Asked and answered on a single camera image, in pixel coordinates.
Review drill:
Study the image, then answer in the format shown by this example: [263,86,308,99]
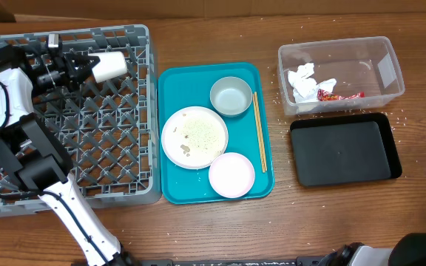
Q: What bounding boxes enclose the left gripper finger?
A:
[64,53,101,67]
[68,64,95,87]

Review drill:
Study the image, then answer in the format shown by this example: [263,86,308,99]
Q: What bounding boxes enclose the white cup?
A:
[89,52,128,83]

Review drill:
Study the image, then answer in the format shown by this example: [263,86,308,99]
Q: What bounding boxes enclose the white napkin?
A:
[287,63,337,103]

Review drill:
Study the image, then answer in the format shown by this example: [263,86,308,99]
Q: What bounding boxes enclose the red snack wrapper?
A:
[317,89,365,101]

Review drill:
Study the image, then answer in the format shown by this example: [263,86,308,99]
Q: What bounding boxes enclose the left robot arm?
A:
[0,44,135,265]

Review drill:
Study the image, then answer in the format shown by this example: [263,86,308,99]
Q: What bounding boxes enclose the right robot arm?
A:
[317,233,426,266]

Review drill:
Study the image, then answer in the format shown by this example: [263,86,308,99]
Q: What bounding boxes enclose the grey dishwasher rack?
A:
[0,24,161,217]

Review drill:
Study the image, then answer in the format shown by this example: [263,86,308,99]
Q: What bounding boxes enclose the teal plastic tray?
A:
[158,62,275,205]

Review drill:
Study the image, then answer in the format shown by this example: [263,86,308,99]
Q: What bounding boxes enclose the large white dirty plate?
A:
[161,106,229,170]

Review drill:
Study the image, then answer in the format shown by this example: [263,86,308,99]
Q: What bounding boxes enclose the grey bowl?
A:
[210,76,253,117]

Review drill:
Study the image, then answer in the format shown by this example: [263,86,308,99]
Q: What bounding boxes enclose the right wooden chopstick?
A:
[254,91,268,173]

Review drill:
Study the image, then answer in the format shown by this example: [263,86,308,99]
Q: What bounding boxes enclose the wooden chopstick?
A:
[251,92,266,174]
[254,91,268,173]

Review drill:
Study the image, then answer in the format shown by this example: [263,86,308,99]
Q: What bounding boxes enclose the small pink bowl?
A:
[209,152,255,199]

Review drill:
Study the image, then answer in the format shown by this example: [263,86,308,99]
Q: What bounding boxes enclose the left wooden chopstick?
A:
[251,92,266,174]

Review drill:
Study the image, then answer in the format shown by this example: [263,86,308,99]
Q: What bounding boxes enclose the black tray bin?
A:
[290,113,402,188]

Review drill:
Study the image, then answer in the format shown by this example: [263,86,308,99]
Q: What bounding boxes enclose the clear plastic bin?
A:
[277,36,405,116]

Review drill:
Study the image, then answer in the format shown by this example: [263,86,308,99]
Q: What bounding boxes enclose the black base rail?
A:
[109,255,322,266]

